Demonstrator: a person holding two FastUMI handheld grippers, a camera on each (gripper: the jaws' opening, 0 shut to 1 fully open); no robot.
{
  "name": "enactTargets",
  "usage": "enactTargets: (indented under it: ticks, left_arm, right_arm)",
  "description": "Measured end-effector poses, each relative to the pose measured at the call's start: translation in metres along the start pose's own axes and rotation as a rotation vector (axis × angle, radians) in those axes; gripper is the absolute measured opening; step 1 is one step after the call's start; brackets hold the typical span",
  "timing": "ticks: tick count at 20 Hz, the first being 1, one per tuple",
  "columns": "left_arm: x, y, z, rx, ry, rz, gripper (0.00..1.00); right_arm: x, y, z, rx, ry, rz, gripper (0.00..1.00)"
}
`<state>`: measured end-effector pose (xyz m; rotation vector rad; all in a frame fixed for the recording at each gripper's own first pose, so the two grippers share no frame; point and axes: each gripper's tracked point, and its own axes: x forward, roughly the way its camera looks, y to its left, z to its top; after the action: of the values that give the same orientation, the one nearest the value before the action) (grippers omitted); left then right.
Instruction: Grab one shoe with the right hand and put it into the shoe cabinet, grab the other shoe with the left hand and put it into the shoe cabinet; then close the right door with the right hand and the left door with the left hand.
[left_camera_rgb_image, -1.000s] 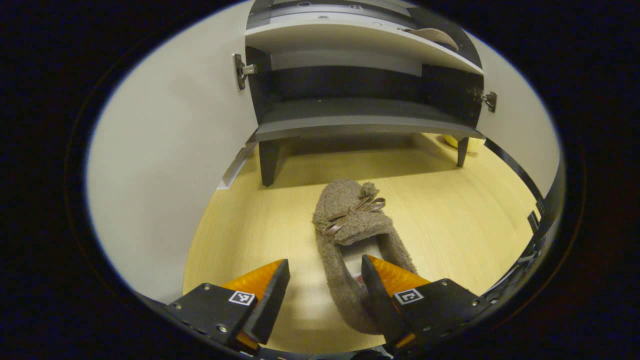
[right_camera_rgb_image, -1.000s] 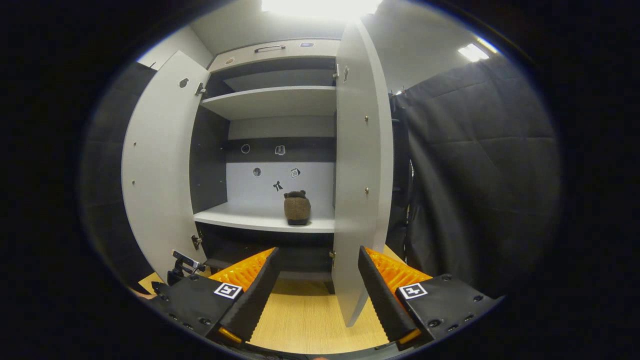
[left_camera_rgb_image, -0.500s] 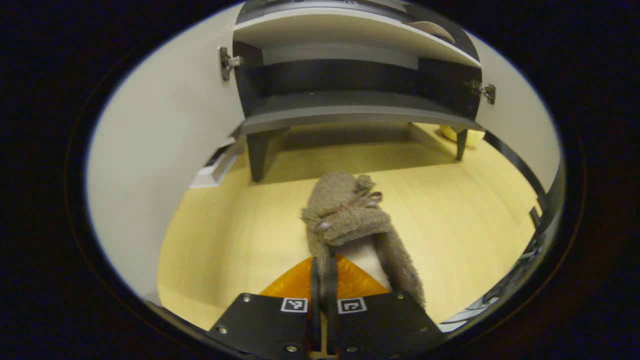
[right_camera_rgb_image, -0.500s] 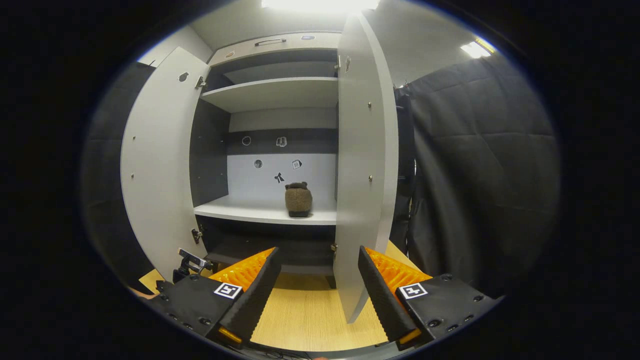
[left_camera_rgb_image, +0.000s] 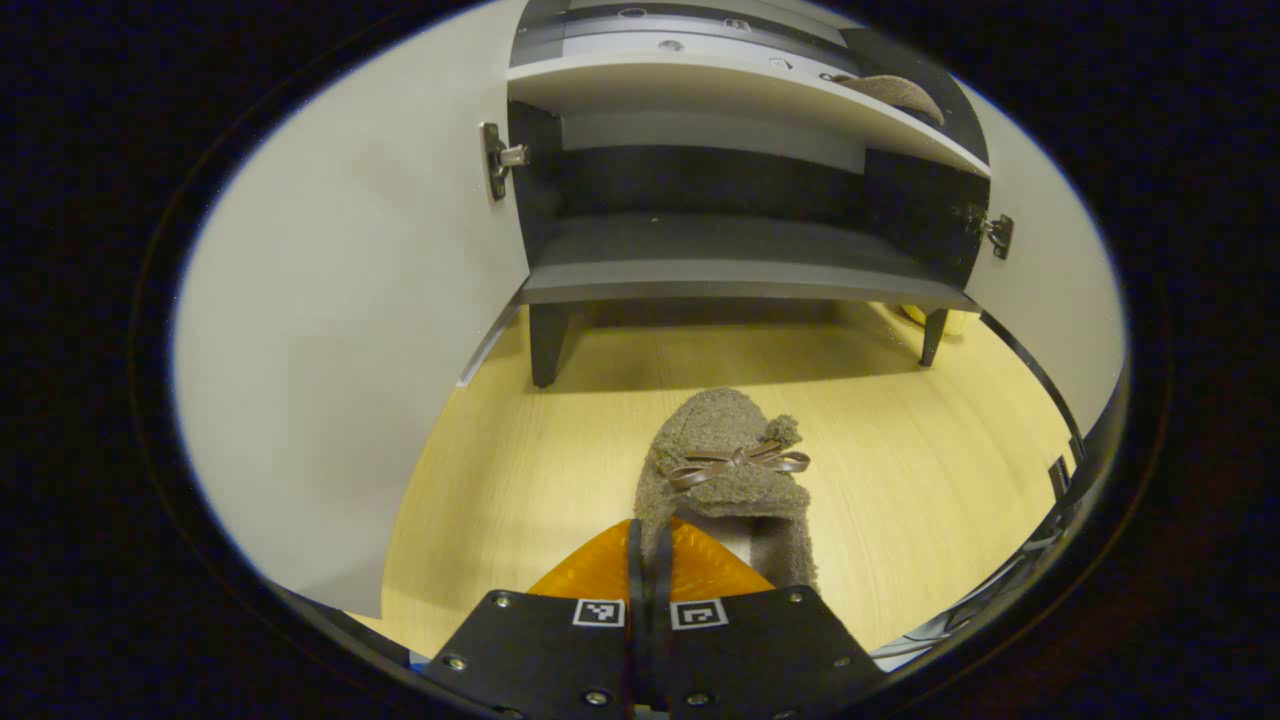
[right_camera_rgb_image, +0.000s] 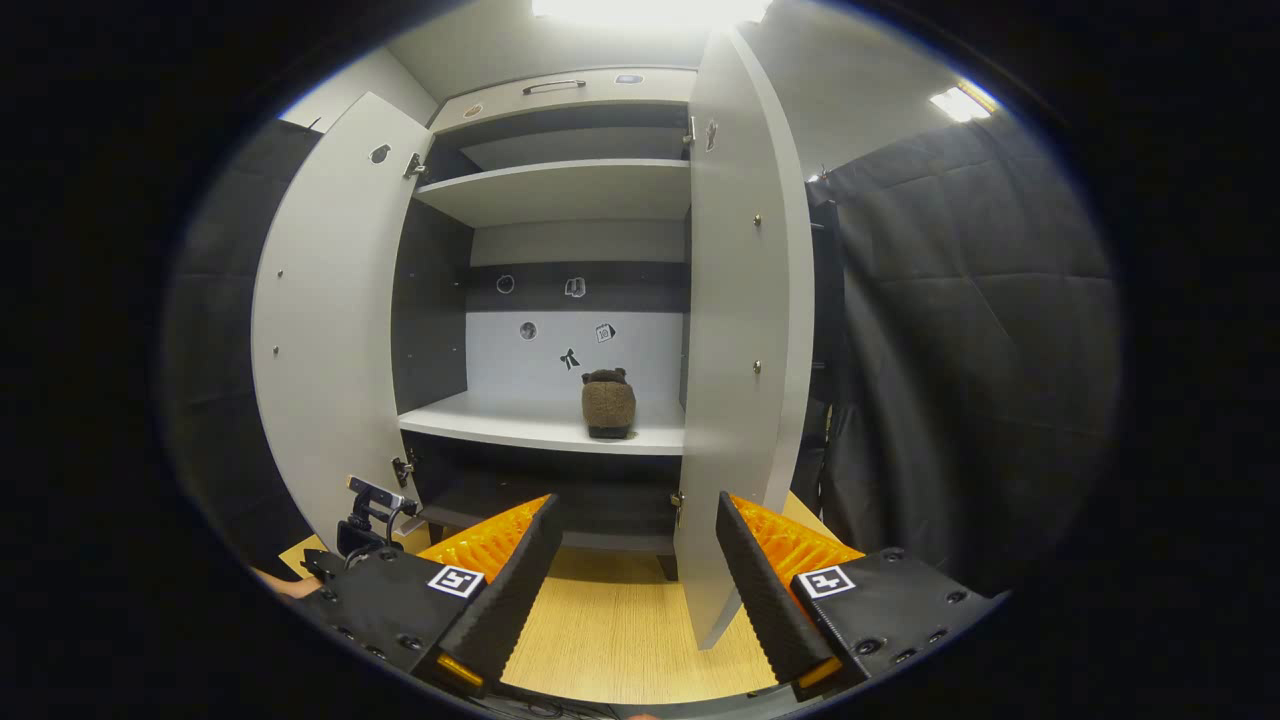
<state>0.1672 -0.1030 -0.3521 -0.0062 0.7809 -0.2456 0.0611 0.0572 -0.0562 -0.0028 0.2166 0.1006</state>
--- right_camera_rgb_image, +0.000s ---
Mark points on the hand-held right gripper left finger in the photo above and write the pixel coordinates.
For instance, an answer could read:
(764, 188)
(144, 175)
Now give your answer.
(500, 600)

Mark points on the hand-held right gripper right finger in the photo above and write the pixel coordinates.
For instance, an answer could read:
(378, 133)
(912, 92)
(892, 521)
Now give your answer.
(775, 605)

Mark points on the grey cabinet door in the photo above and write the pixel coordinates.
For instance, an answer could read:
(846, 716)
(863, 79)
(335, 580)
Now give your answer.
(735, 350)
(330, 320)

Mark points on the brown shoe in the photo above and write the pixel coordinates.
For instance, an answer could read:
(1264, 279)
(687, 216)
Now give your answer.
(608, 405)

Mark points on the grey shoe cabinet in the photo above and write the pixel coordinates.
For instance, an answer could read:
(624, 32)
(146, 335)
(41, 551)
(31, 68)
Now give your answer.
(560, 190)

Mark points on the black backdrop cloth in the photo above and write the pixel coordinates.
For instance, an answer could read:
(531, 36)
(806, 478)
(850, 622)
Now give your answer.
(980, 350)

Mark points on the small ceiling light panel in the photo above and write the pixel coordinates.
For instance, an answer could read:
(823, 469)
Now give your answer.
(960, 102)

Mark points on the large ceiling light panel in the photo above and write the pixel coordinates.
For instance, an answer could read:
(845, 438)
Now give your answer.
(650, 8)

